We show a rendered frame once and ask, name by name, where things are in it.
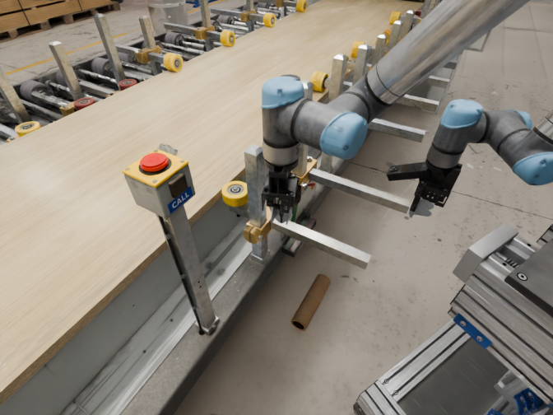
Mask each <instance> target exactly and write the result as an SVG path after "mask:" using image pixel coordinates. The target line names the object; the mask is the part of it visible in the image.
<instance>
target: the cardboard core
mask: <svg viewBox="0 0 553 415"><path fill-rule="evenodd" d="M330 283H331V281H330V279H329V278H328V277H327V276H325V275H323V274H318V276H317V277H316V278H315V280H314V282H313V284H312V286H311V287H310V289H309V291H308V292H307V294H306V296H305V298H304V299H303V301H302V303H301V304H300V307H299V308H298V310H297V311H296V313H295V315H294V317H293V319H292V320H291V323H292V324H293V325H294V326H295V327H296V328H297V329H299V330H302V331H305V330H306V328H307V326H308V325H309V322H310V320H311V319H312V317H313V315H314V313H315V311H316V309H317V308H318V305H319V303H320V301H321V300H322V299H323V296H324V294H325V292H326V290H327V289H328V286H329V285H330Z"/></svg>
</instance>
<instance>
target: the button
mask: <svg viewBox="0 0 553 415"><path fill-rule="evenodd" d="M168 163H169V161H168V157H167V156H166V155H165V154H162V153H159V152H154V153H150V154H148V155H146V156H144V157H143V158H142V159H141V160H140V166H141V168H142V169H143V170H145V171H149V172H156V171H159V170H162V169H164V168H165V167H166V166H167V165H168Z"/></svg>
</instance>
